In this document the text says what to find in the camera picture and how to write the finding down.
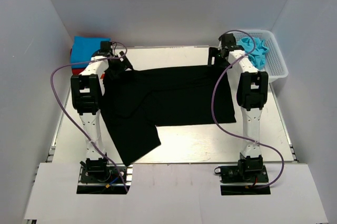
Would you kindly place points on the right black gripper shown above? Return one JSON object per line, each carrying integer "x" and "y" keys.
{"x": 214, "y": 52}

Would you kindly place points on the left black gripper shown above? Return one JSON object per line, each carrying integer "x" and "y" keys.
{"x": 124, "y": 64}

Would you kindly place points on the black t shirt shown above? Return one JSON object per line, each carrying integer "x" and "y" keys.
{"x": 135, "y": 103}

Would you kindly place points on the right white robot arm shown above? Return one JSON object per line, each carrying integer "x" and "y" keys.
{"x": 251, "y": 92}

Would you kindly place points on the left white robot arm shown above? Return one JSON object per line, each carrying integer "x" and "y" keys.
{"x": 87, "y": 93}

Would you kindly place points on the crumpled light blue t shirt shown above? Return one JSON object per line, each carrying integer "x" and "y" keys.
{"x": 258, "y": 56}

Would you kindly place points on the folded blue t shirt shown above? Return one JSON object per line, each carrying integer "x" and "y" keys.
{"x": 83, "y": 48}

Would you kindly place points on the folded red t shirt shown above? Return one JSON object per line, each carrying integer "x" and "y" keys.
{"x": 71, "y": 61}

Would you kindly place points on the white plastic basket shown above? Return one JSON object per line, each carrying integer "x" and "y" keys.
{"x": 275, "y": 65}

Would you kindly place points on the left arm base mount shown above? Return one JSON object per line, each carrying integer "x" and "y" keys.
{"x": 99, "y": 177}

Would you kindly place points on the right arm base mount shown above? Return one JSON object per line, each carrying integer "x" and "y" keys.
{"x": 247, "y": 177}

